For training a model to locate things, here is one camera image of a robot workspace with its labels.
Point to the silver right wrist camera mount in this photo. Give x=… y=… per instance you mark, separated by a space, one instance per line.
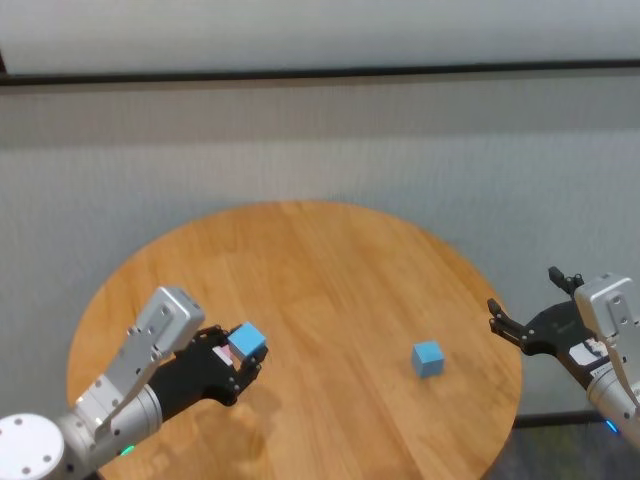
x=612 y=305

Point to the blue cube block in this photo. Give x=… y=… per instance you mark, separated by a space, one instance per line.
x=428 y=359
x=247 y=340

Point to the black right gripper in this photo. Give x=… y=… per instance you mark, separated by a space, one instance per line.
x=555 y=332

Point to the pink cube block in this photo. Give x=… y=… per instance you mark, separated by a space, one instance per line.
x=226 y=356

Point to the black wall rail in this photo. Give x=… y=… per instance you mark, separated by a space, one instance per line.
x=320 y=71

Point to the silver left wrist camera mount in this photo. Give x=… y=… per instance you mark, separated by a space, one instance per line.
x=170 y=315

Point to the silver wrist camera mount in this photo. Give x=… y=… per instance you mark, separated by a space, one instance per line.
x=612 y=305
x=170 y=315

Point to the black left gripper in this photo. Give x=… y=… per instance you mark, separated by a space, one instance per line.
x=195 y=372

